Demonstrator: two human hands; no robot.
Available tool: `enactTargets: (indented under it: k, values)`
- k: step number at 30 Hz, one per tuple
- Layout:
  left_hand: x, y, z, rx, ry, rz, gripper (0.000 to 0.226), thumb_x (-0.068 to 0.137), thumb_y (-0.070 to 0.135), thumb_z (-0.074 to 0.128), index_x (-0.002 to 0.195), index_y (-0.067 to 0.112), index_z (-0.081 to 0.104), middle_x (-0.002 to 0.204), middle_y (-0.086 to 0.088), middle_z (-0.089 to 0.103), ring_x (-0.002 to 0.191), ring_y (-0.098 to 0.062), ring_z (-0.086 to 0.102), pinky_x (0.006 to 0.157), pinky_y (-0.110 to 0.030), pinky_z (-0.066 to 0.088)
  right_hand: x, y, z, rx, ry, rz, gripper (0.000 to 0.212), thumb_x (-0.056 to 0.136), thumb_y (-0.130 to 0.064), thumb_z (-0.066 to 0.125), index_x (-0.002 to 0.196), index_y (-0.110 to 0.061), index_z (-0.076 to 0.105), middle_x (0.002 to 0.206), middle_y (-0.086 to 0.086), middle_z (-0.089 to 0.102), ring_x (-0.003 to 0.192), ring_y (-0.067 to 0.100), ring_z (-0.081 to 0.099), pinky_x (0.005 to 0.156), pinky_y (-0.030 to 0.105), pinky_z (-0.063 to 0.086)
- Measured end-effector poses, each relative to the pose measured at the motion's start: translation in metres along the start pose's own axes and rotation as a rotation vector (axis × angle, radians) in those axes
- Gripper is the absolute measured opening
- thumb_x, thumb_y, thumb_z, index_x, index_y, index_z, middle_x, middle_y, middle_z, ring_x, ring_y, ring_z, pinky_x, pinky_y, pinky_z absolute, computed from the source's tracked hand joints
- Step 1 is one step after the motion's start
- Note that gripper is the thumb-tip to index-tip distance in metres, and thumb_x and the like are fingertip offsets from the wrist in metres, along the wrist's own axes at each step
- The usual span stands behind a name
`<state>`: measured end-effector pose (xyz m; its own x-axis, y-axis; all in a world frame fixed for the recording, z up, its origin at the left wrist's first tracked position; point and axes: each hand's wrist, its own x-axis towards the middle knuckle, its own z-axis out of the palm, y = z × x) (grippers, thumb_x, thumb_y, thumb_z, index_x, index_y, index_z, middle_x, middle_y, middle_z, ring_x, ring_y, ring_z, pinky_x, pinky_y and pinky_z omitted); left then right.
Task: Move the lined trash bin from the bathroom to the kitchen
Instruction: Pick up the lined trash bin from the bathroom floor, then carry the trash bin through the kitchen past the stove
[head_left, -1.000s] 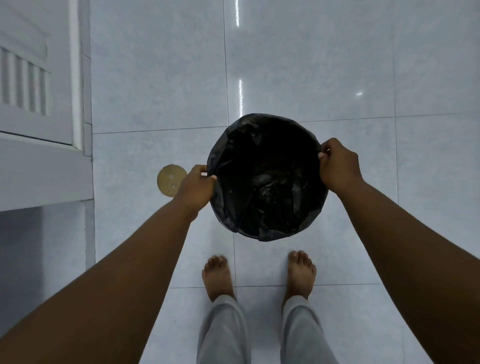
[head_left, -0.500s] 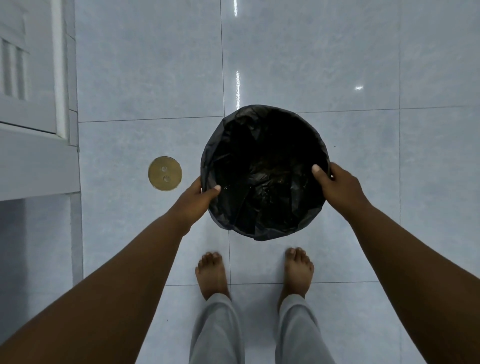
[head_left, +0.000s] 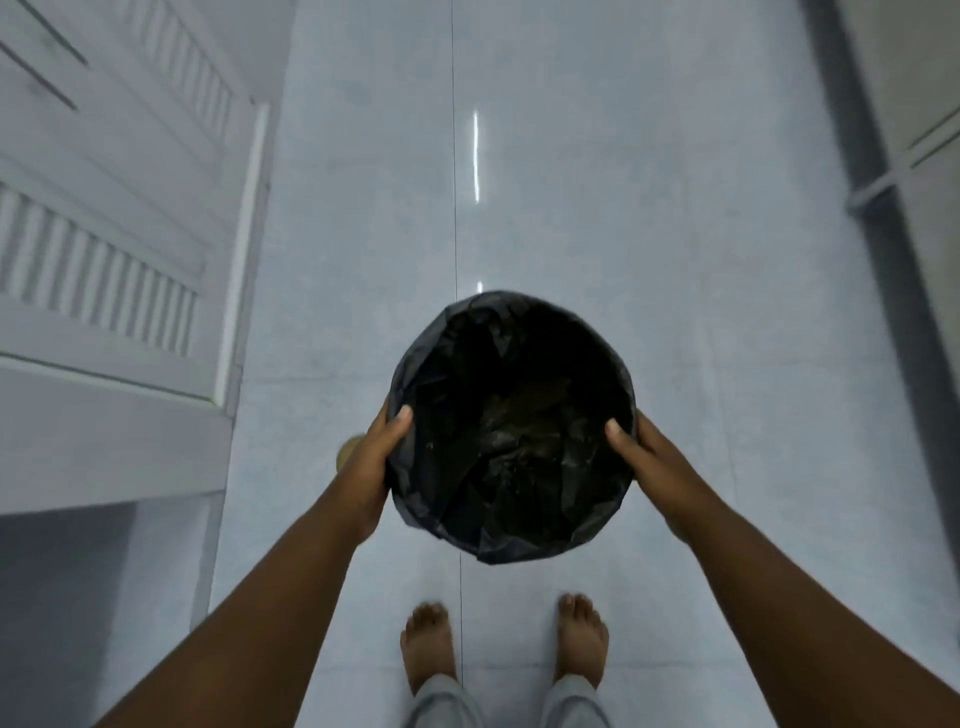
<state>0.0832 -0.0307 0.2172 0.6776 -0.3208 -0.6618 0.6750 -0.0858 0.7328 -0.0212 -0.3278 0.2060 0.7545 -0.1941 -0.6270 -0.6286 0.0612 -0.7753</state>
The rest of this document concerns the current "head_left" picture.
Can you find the person's right hand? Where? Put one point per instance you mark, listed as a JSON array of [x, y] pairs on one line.
[[664, 469]]

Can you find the person's left hand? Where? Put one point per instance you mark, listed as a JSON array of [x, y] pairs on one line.
[[364, 480]]

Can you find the person's right thumb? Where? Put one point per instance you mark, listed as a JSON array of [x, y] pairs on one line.
[[624, 442]]

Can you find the person's left thumb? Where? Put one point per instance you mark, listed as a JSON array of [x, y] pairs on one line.
[[394, 435]]

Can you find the trash bin with black bag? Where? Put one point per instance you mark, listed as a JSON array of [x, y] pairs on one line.
[[510, 427]]

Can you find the person's right forearm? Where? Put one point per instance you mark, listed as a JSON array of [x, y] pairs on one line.
[[795, 630]]

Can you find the person's left forearm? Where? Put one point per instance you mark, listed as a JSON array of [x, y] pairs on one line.
[[255, 630]]

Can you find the small tan object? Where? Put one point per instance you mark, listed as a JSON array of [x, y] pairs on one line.
[[349, 452]]

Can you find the person's right foot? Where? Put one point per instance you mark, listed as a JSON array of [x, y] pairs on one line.
[[581, 637]]

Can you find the person's foot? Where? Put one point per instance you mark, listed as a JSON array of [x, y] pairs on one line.
[[581, 637], [429, 645]]

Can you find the person's left foot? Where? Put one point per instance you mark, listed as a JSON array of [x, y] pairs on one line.
[[429, 645]]

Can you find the grey trousers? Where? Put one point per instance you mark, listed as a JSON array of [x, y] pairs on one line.
[[442, 709]]

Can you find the white cabinet ledge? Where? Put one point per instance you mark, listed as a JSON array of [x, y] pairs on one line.
[[105, 442]]

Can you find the white louvered cabinet door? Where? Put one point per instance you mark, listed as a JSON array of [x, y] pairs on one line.
[[112, 187]]

